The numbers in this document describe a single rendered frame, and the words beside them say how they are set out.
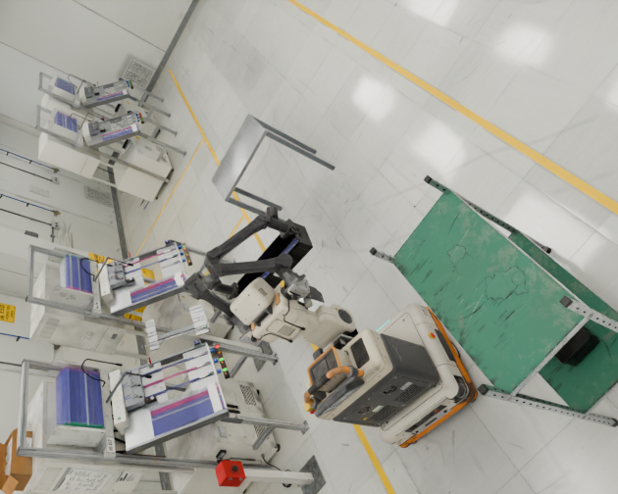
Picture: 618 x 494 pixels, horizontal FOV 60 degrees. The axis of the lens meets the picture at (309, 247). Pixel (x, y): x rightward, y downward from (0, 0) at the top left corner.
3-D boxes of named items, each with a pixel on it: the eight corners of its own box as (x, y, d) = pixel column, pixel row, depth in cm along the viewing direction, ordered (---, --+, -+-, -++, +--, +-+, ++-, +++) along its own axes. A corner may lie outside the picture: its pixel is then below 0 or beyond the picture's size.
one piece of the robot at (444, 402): (456, 401, 300) (447, 399, 295) (405, 438, 319) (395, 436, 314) (454, 397, 302) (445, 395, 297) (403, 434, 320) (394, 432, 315)
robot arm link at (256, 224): (209, 270, 273) (214, 259, 264) (201, 262, 274) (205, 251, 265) (265, 228, 299) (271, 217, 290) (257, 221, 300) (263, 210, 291)
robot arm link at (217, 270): (207, 282, 269) (211, 273, 261) (201, 259, 274) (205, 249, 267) (288, 274, 288) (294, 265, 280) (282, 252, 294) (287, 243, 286)
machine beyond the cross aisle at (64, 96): (164, 95, 955) (54, 39, 844) (172, 112, 893) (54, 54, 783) (130, 159, 998) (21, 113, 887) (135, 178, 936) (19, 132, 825)
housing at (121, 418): (125, 379, 416) (119, 369, 407) (132, 431, 379) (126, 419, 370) (115, 383, 414) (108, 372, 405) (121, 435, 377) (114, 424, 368)
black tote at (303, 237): (257, 308, 332) (241, 304, 325) (251, 286, 343) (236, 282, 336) (313, 247, 306) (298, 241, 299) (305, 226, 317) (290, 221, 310)
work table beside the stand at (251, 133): (335, 167, 489) (265, 129, 442) (295, 230, 507) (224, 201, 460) (315, 149, 524) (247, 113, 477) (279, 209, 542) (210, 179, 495)
